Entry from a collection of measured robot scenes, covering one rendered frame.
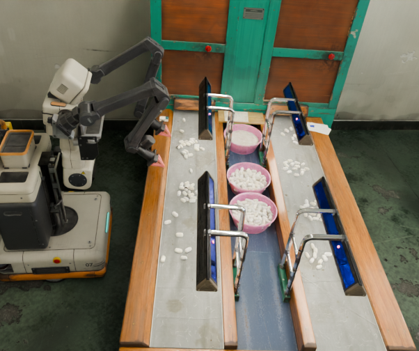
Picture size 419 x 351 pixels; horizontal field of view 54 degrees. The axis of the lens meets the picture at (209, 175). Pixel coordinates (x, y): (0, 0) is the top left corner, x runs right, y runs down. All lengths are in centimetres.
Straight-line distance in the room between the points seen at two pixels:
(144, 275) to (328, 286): 86
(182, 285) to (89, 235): 103
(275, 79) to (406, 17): 169
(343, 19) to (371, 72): 155
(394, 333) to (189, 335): 87
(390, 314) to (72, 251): 181
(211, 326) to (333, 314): 55
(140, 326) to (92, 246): 103
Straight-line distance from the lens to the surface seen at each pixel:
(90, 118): 209
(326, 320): 198
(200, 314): 188
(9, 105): 430
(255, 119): 301
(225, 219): 221
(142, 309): 186
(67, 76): 218
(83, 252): 273
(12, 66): 409
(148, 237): 210
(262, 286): 208
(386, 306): 210
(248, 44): 288
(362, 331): 201
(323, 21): 292
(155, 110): 213
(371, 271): 220
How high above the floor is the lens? 234
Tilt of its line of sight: 40 degrees down
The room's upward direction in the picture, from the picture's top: 5 degrees clockwise
